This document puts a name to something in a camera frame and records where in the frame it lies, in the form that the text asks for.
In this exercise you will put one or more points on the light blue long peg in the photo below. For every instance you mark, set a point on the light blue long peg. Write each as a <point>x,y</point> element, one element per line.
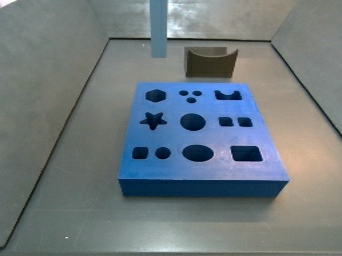
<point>158,21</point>

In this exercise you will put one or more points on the blue shape-sorting block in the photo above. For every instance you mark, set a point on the blue shape-sorting block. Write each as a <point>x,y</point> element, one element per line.
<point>198,142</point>

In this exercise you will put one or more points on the dark curved holder block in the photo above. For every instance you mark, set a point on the dark curved holder block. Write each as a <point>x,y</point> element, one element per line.
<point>210,62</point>

